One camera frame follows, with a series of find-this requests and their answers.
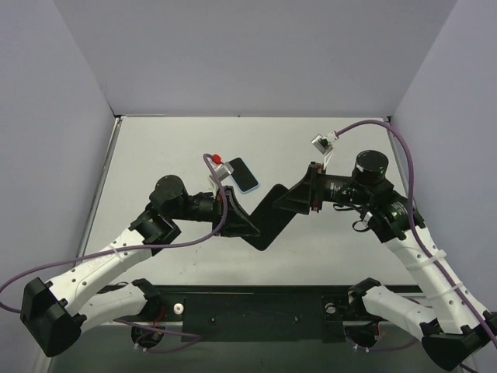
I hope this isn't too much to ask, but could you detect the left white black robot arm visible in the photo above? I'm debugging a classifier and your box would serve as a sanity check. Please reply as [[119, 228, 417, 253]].
[[20, 175, 259, 357]]

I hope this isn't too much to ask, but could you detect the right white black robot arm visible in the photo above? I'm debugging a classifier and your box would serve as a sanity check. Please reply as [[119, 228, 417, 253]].
[[273, 150, 496, 371]]

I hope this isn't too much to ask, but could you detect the phone in light blue case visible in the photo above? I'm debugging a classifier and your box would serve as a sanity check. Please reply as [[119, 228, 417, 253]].
[[229, 157, 259, 193]]

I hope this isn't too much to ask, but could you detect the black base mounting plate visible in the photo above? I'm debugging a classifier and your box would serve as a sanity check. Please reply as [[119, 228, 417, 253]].
[[112, 284, 395, 345]]

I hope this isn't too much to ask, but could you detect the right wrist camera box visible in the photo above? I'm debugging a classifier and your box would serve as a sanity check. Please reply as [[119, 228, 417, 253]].
[[311, 131, 336, 155]]

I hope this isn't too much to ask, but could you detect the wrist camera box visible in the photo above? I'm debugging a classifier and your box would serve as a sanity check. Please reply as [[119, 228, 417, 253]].
[[311, 131, 336, 155], [209, 162, 234, 185]]

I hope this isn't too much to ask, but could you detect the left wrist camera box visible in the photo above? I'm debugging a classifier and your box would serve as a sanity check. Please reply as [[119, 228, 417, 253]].
[[209, 162, 234, 185]]

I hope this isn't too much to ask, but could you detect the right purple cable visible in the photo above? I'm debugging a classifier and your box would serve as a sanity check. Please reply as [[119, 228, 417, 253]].
[[333, 119, 497, 350]]

